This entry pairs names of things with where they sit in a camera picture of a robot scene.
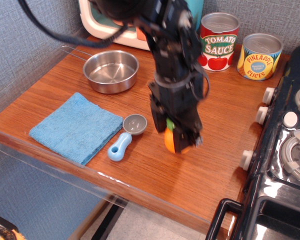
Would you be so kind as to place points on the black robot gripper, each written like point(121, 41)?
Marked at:
point(178, 101)

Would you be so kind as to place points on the orange carrot salt shaker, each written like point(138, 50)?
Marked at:
point(169, 136)

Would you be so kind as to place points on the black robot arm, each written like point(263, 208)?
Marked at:
point(168, 28)

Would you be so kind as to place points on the white stove knob bottom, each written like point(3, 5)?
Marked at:
point(245, 159)

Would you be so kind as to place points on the white stove knob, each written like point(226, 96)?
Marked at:
point(245, 159)
point(261, 114)
point(268, 95)

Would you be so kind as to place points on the white stove knob middle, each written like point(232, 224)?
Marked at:
point(261, 114)

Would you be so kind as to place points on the white stove knob top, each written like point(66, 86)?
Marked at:
point(268, 95)

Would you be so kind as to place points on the black toy stove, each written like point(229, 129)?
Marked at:
point(271, 203)

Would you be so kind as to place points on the blue grey measuring scoop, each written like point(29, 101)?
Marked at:
point(133, 125)

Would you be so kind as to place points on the stainless steel pan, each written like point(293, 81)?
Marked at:
point(107, 72)

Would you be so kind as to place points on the blue folded cloth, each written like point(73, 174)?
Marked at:
point(77, 130)

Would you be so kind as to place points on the tomato sauce can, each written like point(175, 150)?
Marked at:
point(218, 36)

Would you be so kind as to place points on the pineapple slices can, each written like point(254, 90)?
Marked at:
point(259, 56)

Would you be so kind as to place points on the toy microwave oven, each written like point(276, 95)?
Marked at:
point(101, 27)

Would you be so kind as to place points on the clear acrylic table guard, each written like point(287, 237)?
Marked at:
point(185, 188)

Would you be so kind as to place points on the orange fuzzy object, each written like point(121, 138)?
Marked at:
point(10, 233)

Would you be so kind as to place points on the black oven door handle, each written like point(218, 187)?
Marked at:
point(225, 205)

